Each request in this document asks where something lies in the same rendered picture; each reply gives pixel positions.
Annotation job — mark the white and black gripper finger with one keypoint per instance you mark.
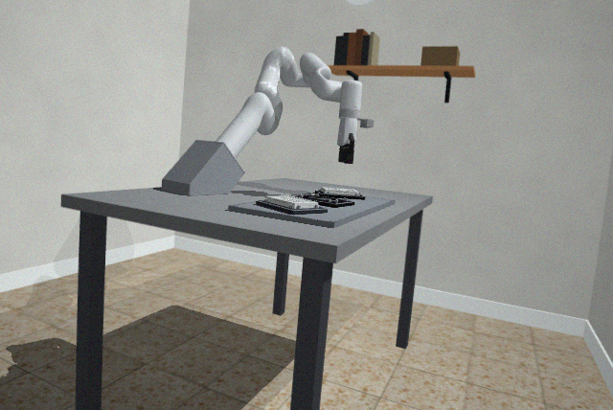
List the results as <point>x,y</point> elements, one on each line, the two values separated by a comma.
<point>349,151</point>
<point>342,151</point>

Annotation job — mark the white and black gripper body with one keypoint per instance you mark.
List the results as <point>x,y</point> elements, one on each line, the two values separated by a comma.
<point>347,125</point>

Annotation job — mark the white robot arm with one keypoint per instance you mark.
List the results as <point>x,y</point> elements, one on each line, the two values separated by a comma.
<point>262,111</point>

